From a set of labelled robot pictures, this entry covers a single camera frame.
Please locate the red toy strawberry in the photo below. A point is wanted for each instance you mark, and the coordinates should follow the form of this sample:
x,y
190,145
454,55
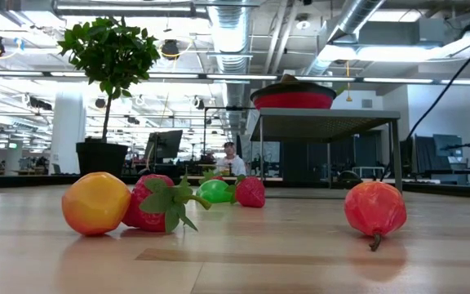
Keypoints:
x,y
145,212
212,176
251,192

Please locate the red collapsible bowl grey rim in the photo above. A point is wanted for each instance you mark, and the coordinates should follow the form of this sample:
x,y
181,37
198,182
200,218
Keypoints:
x,y
292,100

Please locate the person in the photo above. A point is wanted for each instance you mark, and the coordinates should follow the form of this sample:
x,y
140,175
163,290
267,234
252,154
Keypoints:
x,y
233,163

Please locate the green toy pear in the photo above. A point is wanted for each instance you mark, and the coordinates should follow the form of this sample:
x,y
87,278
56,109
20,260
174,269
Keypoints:
x,y
214,192

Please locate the black computer monitor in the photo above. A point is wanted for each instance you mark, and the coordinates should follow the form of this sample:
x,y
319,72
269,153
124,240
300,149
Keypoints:
x,y
165,143

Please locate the grey perforated metal shelf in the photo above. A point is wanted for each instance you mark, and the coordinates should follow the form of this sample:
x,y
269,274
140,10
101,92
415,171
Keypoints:
x,y
320,122

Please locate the green potted tree black pot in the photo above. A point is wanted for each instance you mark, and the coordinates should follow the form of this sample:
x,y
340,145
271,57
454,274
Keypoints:
x,y
112,61

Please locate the yellow red toy pear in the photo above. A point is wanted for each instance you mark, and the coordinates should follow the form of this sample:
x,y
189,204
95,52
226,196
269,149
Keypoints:
x,y
96,204

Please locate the red orange toy pear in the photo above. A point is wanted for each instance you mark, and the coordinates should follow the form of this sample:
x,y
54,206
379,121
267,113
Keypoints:
x,y
375,208

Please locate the white column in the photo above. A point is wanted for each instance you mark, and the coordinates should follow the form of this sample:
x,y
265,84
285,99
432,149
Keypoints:
x,y
67,130

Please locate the dark computer monitor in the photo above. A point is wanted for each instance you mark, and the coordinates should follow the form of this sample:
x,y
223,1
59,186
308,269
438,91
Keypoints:
x,y
447,145

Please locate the silver ventilation duct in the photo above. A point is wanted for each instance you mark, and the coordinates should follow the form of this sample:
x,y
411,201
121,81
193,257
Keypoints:
x,y
231,32

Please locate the black aluminium table frame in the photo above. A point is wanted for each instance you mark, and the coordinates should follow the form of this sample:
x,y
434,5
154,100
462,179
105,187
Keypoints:
x,y
35,181

